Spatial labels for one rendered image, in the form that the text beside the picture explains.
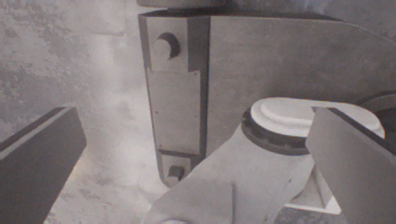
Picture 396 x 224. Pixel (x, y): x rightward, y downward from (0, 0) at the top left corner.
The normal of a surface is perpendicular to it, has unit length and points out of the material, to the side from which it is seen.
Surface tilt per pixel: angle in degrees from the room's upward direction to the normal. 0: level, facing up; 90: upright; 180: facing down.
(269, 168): 90
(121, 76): 0
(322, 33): 0
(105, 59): 0
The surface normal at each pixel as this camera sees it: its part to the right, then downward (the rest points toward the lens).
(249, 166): 0.00, -0.86
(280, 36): -0.19, 0.50
